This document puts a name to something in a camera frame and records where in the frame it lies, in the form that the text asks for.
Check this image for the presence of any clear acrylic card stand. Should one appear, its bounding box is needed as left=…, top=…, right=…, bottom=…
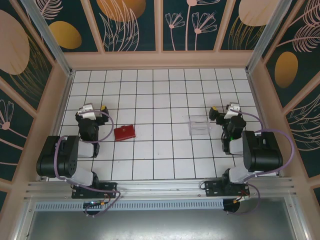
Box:
left=188, top=116, right=211, bottom=136

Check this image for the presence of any red card holder wallet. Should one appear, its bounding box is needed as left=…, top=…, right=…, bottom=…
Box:
left=113, top=125, right=137, bottom=143

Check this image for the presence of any grey metal sheet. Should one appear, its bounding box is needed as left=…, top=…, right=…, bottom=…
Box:
left=14, top=196, right=312, bottom=240

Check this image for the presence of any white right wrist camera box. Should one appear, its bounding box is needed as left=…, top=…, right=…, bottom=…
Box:
left=225, top=102, right=242, bottom=120

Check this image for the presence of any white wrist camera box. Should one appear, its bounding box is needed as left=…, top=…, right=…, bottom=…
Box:
left=78, top=103, right=98, bottom=120
left=225, top=102, right=242, bottom=120

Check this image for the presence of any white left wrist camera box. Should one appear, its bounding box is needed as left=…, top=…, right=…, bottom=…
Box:
left=78, top=103, right=98, bottom=120

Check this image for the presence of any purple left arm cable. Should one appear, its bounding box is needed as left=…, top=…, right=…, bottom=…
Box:
left=54, top=111, right=122, bottom=218

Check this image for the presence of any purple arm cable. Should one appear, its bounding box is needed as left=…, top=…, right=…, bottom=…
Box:
left=226, top=108, right=295, bottom=216
left=54, top=111, right=122, bottom=218

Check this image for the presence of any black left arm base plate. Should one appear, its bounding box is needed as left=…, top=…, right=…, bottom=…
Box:
left=71, top=181, right=118, bottom=200

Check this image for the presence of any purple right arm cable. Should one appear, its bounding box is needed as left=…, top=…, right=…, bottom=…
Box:
left=226, top=108, right=295, bottom=216

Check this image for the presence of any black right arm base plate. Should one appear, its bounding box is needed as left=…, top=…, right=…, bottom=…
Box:
left=204, top=180, right=251, bottom=198

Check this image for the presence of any aluminium profile rail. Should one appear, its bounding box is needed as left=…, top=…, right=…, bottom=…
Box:
left=23, top=177, right=300, bottom=201

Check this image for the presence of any aluminium frame post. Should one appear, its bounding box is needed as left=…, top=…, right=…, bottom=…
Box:
left=244, top=0, right=293, bottom=73
left=19, top=0, right=76, bottom=77

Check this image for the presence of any slotted grey cable duct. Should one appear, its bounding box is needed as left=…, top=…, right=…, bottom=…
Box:
left=34, top=199, right=225, bottom=211

